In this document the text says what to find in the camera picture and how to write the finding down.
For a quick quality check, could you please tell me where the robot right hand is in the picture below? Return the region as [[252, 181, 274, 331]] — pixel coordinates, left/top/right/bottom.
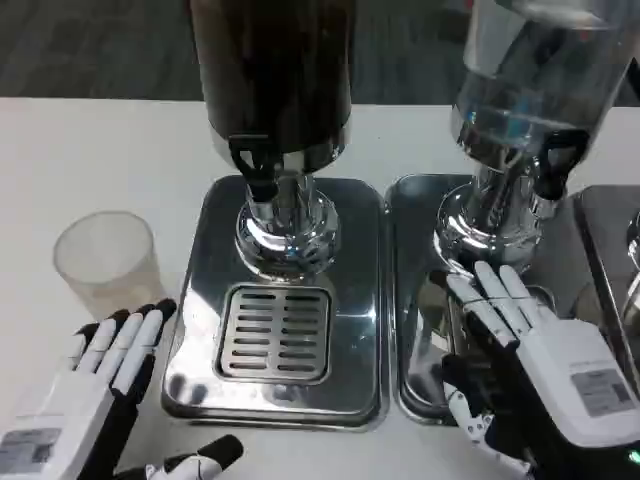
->
[[441, 260, 640, 480]]

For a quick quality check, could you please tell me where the black tap of dark dispenser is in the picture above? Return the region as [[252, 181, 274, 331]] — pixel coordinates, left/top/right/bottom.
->
[[227, 133, 281, 204]]

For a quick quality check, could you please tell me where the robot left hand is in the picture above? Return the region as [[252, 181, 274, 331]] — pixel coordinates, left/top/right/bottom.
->
[[0, 298, 245, 480]]

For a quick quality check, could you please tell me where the clear ribbed glass cup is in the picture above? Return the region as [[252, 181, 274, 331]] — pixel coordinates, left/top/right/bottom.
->
[[53, 211, 164, 321]]

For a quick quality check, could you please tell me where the chrome dispenser base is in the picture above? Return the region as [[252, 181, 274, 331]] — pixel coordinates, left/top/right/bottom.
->
[[624, 209, 640, 316]]

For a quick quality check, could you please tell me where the dark drink dispenser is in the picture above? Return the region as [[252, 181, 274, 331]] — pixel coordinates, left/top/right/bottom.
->
[[187, 0, 356, 279]]

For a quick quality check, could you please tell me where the steel drip tray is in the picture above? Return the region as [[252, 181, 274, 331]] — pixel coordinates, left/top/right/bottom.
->
[[160, 174, 391, 434], [572, 184, 640, 401], [384, 173, 624, 427]]

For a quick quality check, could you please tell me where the slotted steel tray grid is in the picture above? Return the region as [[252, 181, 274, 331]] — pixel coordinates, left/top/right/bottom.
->
[[214, 283, 334, 384]]

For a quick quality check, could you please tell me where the black tap of clear dispenser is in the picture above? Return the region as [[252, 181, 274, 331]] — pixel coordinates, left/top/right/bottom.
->
[[537, 130, 591, 199]]

